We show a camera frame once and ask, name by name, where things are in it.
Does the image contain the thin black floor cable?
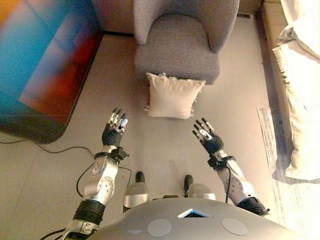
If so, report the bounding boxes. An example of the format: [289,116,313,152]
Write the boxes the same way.
[0,139,97,161]

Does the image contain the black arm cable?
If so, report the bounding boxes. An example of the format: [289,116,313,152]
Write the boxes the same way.
[224,163,233,204]
[76,164,133,199]

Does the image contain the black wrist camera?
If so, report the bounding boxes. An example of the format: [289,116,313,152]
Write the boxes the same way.
[207,154,221,169]
[111,147,130,161]

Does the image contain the grey patterned rug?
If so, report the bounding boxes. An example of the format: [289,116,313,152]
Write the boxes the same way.
[256,107,320,240]

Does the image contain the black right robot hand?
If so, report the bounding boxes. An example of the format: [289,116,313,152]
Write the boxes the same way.
[191,117,225,156]

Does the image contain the silver right robot leg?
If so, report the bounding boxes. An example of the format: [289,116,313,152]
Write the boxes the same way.
[183,174,217,201]

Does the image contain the cream fringed cushion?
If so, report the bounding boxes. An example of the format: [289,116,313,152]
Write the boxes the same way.
[144,71,207,120]

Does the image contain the beige bed base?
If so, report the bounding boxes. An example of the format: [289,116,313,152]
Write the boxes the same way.
[254,0,288,106]

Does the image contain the grey fabric armchair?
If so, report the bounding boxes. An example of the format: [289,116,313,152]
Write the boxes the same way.
[132,0,241,86]

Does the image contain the white bed duvet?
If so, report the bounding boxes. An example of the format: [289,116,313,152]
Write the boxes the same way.
[271,0,320,181]

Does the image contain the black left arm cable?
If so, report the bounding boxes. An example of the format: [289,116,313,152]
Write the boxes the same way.
[76,164,133,199]

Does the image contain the silver left robot leg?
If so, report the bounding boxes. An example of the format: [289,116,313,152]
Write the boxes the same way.
[121,171,151,213]

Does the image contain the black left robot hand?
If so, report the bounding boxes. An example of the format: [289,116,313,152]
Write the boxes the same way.
[101,107,130,149]

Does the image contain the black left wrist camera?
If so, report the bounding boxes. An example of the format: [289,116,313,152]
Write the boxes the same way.
[111,147,130,161]

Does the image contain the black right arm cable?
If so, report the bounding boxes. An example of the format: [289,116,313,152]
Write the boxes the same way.
[224,163,233,204]

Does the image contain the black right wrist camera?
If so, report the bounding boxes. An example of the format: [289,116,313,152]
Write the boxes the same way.
[207,154,221,169]

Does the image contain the grey robot torso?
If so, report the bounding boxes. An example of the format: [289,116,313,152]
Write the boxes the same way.
[87,197,303,240]

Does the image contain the silver robot leg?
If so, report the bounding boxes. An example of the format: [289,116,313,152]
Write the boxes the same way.
[183,174,217,201]
[121,171,151,213]

